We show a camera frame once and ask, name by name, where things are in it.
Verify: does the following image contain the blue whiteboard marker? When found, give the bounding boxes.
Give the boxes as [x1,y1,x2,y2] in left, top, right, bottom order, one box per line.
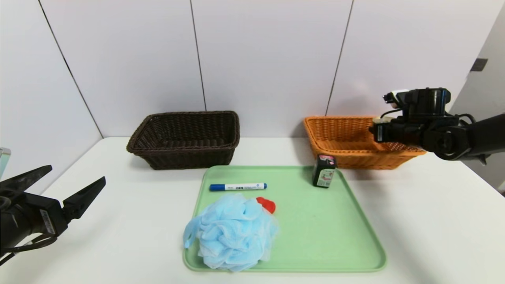
[209,183,267,192]

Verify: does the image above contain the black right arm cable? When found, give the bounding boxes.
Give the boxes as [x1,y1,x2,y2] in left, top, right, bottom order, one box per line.
[454,113,478,127]

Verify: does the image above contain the blue mesh bath loofah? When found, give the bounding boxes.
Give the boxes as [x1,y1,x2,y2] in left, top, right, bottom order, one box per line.
[183,194,278,272]

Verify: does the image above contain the red rubber duck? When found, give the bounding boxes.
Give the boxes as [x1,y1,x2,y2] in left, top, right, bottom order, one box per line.
[256,196,276,214]

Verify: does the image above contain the orange wicker basket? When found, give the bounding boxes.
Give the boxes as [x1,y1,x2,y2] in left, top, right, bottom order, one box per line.
[303,116,426,170]

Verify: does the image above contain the green plastic tray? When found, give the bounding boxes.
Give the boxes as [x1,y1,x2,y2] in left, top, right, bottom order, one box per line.
[183,165,387,273]

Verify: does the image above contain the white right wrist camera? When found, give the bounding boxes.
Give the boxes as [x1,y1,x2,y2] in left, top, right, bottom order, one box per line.
[383,89,413,110]

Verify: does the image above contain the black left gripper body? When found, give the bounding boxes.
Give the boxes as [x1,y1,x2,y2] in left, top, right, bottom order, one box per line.
[0,188,69,257]

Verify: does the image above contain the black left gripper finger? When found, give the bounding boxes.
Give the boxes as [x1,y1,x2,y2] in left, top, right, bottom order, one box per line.
[0,164,53,192]
[62,176,107,223]

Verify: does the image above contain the dark brown wicker basket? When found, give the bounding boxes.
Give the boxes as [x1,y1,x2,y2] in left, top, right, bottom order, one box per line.
[127,111,241,171]

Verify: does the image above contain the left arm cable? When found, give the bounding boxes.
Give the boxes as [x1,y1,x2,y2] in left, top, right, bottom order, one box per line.
[0,235,56,265]

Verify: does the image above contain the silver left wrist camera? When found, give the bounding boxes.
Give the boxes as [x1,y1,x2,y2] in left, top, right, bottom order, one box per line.
[0,147,11,180]

